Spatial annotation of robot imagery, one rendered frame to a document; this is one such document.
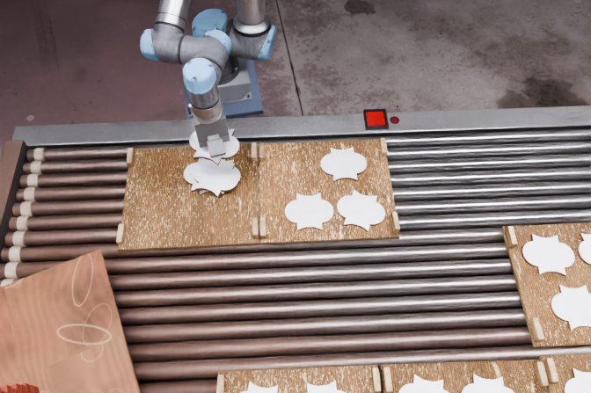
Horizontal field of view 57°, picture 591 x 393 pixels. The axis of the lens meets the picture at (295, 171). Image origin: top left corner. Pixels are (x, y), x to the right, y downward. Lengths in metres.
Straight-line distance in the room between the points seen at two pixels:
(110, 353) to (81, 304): 0.15
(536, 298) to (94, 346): 1.17
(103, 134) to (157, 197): 0.33
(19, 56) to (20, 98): 0.33
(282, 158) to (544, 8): 2.56
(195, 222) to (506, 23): 2.61
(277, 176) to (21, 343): 0.82
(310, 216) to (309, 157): 0.22
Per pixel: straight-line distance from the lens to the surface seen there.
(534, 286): 1.67
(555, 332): 1.65
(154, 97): 3.18
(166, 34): 1.42
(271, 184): 1.67
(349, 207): 1.63
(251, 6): 1.65
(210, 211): 1.65
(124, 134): 1.89
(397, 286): 1.58
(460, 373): 1.53
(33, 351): 1.52
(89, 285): 1.52
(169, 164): 1.76
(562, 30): 3.81
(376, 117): 1.84
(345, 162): 1.71
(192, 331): 1.54
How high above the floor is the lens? 2.38
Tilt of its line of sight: 59 degrees down
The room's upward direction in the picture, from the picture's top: straight up
